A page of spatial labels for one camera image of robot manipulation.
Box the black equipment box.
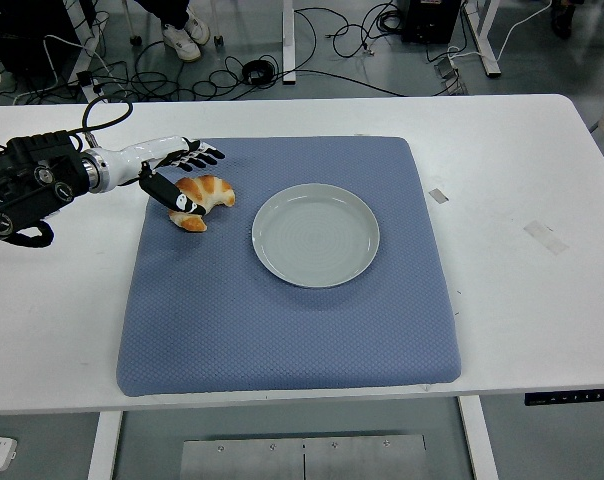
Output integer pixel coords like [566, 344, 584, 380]
[400, 0, 461, 45]

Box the black table control panel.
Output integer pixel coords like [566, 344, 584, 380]
[524, 387, 604, 408]

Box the large black equipment case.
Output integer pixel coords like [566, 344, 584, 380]
[0, 0, 82, 94]

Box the white table leg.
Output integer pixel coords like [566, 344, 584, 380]
[87, 412, 124, 480]
[458, 396, 499, 480]

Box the coiled black cable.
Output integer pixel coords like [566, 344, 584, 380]
[241, 58, 276, 87]

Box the person's white shoe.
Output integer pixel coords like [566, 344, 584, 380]
[184, 7, 212, 46]
[161, 22, 202, 63]

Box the grey round plate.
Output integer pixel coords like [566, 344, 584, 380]
[251, 183, 382, 290]

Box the large tape strip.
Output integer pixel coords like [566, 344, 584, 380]
[523, 220, 570, 256]

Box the chair leg with caster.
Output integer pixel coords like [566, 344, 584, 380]
[123, 0, 144, 48]
[210, 0, 227, 49]

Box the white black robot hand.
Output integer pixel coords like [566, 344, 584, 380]
[101, 135, 227, 217]

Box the long black floor cable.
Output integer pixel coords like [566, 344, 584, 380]
[261, 67, 409, 98]

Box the white slanted desk leg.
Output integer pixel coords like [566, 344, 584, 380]
[463, 0, 503, 78]

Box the person's leg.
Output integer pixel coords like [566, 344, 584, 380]
[133, 0, 191, 29]

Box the white straight desk leg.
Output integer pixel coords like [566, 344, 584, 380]
[281, 0, 298, 86]

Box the blue quilted mat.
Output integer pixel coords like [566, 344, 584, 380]
[115, 135, 462, 399]

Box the person's dark shoe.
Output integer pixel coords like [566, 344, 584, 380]
[550, 0, 578, 40]

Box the grey metal plate with screws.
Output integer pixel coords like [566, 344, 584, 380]
[179, 433, 428, 480]

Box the grey metal floor device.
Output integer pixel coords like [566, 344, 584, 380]
[434, 53, 470, 97]

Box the striped croissant bread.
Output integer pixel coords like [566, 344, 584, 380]
[167, 174, 237, 234]

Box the white floor cable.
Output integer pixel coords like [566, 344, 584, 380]
[445, 0, 554, 64]

